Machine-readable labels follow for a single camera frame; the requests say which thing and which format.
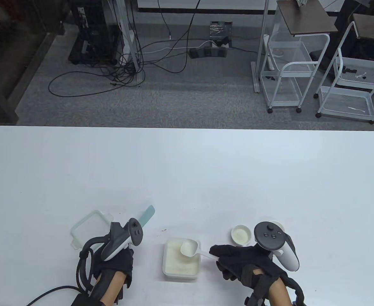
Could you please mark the person's left hand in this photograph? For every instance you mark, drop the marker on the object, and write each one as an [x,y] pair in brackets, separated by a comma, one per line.
[120,263]

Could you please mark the person's right hand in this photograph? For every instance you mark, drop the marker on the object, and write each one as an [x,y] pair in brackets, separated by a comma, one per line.
[244,259]

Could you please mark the white sugar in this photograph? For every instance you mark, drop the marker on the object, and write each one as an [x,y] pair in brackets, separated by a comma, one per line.
[177,264]
[240,235]

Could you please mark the small round white dish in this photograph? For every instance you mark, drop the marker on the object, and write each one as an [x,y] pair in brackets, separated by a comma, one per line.
[232,235]

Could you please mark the clear lid with green rim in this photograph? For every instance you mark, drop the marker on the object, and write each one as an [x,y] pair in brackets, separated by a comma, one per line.
[85,228]

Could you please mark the teal dessert spatula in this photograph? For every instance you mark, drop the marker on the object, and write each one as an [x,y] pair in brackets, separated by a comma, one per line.
[148,214]

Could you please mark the white coffee spoon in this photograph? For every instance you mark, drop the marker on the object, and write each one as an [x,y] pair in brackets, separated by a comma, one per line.
[188,248]

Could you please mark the clear plastic sugar container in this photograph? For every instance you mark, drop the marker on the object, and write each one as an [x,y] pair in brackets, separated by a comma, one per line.
[180,278]

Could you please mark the person's right forearm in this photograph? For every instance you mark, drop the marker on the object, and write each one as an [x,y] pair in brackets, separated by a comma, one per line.
[281,291]

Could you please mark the person's left forearm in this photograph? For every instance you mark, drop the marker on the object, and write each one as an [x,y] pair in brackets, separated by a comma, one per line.
[113,287]

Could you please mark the black and white right controller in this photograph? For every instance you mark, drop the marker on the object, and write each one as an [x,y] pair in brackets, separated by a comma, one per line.
[268,236]

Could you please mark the black and white controller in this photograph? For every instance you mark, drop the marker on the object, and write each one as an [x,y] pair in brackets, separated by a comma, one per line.
[268,236]
[136,232]

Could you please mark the black and white left controller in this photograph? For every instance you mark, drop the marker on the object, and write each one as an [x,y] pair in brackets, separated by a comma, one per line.
[136,232]

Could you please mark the thin white stick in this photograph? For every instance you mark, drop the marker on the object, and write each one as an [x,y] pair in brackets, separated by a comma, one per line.
[356,109]

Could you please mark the black power strip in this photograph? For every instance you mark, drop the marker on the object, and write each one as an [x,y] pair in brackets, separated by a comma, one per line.
[206,52]

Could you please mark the small white plastic piece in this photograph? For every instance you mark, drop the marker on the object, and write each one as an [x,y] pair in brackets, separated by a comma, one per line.
[362,76]

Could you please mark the black floor box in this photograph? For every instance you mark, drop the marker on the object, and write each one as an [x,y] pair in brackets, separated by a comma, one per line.
[220,30]

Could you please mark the dark glass partition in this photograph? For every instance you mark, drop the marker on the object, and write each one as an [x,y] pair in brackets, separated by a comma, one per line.
[2,63]

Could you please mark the black computer rack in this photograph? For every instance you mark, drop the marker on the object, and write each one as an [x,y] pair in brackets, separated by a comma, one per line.
[94,32]

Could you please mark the white cart with brown top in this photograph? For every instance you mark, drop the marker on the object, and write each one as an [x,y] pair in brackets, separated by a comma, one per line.
[308,17]
[371,27]

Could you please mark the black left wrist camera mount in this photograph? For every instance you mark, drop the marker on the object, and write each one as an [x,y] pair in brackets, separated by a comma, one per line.
[85,301]

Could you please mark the silver aluminium frame leg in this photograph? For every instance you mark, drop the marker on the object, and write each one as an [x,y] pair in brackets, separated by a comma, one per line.
[138,75]
[256,83]

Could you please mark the black bracket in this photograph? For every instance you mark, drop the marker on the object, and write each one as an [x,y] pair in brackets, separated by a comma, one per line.
[351,70]

